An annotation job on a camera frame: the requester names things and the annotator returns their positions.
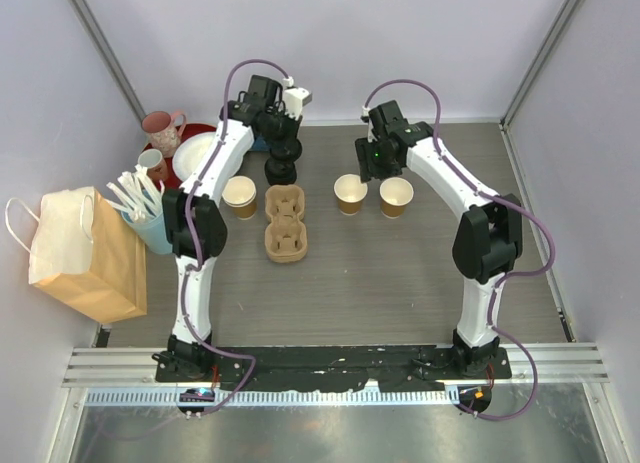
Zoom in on brown paper bag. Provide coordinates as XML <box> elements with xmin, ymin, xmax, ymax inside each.
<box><xmin>4</xmin><ymin>186</ymin><xmax>147</xmax><ymax>325</ymax></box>

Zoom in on stack of black lids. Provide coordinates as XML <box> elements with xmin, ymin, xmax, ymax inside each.
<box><xmin>264</xmin><ymin>158</ymin><xmax>297</xmax><ymax>186</ymax></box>

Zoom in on tall pink floral mug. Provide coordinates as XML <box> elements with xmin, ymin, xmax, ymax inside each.
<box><xmin>141</xmin><ymin>111</ymin><xmax>187</xmax><ymax>158</ymax></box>

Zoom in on stacked brown paper cups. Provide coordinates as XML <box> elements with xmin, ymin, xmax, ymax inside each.
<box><xmin>222</xmin><ymin>176</ymin><xmax>257</xmax><ymax>220</ymax></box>

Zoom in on black coffee lid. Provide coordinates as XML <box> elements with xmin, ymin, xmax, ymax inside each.
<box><xmin>269</xmin><ymin>137</ymin><xmax>302</xmax><ymax>164</ymax></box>

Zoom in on small pink floral mug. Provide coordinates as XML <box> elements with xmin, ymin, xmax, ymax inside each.
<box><xmin>138</xmin><ymin>148</ymin><xmax>169</xmax><ymax>182</ymax></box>

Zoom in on white paper plate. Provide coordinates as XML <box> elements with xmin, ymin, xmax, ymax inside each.
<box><xmin>172</xmin><ymin>132</ymin><xmax>215</xmax><ymax>182</ymax></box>

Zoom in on brown pulp cup carrier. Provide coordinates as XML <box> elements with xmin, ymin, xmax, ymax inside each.
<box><xmin>265</xmin><ymin>184</ymin><xmax>308</xmax><ymax>264</ymax></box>

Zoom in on brown paper cup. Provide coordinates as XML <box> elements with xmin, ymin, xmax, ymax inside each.
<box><xmin>333</xmin><ymin>174</ymin><xmax>368</xmax><ymax>216</ymax></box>
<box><xmin>379</xmin><ymin>177</ymin><xmax>414</xmax><ymax>219</ymax></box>

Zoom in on aluminium rail frame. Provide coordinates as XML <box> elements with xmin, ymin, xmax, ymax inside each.
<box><xmin>63</xmin><ymin>343</ymin><xmax>608</xmax><ymax>413</ymax></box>

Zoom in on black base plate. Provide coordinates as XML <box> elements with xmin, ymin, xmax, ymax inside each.
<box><xmin>152</xmin><ymin>344</ymin><xmax>512</xmax><ymax>393</ymax></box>

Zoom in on light blue holder cup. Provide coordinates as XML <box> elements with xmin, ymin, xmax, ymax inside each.
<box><xmin>120</xmin><ymin>206</ymin><xmax>172</xmax><ymax>255</ymax></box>

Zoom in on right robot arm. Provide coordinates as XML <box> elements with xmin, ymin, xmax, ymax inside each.
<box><xmin>355</xmin><ymin>100</ymin><xmax>523</xmax><ymax>378</ymax></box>

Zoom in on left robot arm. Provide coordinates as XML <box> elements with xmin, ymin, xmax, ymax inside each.
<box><xmin>162</xmin><ymin>75</ymin><xmax>311</xmax><ymax>382</ymax></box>

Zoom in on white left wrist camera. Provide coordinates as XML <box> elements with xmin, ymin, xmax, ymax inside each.
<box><xmin>282</xmin><ymin>87</ymin><xmax>312</xmax><ymax>121</ymax></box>

